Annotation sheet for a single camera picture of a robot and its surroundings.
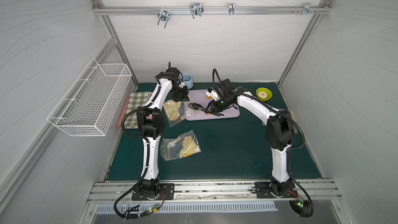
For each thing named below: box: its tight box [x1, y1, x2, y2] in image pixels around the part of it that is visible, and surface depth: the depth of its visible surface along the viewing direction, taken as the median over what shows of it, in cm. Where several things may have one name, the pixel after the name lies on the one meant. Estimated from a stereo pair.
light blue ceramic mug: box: [182, 73, 194, 90], surface depth 117 cm
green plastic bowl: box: [256, 87, 273, 102], surface depth 113 cm
